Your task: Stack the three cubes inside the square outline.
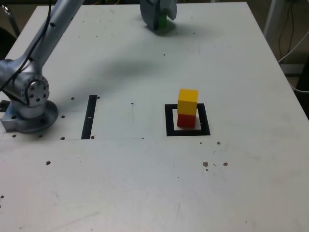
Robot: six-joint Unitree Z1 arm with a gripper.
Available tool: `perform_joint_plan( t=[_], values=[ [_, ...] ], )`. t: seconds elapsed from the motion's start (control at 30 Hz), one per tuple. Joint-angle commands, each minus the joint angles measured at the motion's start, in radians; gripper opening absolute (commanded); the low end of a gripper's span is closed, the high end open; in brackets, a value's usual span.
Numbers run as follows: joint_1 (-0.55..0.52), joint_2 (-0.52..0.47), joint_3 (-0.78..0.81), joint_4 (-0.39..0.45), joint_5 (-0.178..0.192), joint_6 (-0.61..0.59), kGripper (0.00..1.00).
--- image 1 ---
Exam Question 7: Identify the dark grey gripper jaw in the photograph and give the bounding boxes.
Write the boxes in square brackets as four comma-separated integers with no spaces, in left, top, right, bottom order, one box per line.
[140,0,161,32]

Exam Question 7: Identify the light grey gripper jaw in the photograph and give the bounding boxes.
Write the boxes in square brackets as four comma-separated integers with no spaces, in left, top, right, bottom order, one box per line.
[160,0,178,21]

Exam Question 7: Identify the green cube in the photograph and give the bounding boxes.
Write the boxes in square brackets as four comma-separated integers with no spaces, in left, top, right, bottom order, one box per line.
[158,14,168,31]

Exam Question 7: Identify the yellow cube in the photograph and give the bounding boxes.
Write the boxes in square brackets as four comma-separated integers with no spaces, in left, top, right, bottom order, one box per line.
[177,88,199,116]

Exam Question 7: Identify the red cube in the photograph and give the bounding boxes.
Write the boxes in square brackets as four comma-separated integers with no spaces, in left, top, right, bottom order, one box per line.
[177,113,197,129]

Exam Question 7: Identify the black tape square outline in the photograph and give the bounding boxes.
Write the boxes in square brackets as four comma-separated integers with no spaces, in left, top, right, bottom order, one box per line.
[165,103,211,137]

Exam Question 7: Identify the black tape strip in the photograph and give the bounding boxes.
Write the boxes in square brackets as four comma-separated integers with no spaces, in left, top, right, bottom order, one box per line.
[81,95,98,140]

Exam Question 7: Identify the dark grey flat box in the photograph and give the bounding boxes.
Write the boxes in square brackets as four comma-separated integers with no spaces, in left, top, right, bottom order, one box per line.
[281,63,307,77]

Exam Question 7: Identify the white metal frame post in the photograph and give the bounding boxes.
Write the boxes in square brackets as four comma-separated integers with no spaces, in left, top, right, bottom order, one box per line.
[263,0,292,46]

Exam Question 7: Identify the black hanging cable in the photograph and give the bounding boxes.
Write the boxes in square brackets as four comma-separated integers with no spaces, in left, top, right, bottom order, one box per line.
[278,0,295,58]

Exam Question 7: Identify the white cable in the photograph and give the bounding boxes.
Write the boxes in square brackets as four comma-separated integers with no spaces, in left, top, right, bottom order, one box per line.
[277,31,309,63]
[290,83,309,93]

